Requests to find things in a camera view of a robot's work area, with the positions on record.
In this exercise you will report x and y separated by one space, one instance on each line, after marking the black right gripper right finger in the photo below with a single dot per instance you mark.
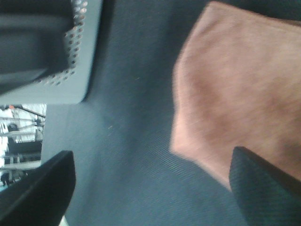
266 195

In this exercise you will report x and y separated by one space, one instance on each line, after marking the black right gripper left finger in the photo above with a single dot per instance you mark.
42 197

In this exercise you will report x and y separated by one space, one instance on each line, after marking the brown microfibre towel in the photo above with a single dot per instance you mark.
237 82

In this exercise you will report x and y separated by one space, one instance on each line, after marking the black table mat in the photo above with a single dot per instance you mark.
120 134

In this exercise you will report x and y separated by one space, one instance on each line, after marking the grey perforated laundry basket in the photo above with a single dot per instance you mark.
70 85

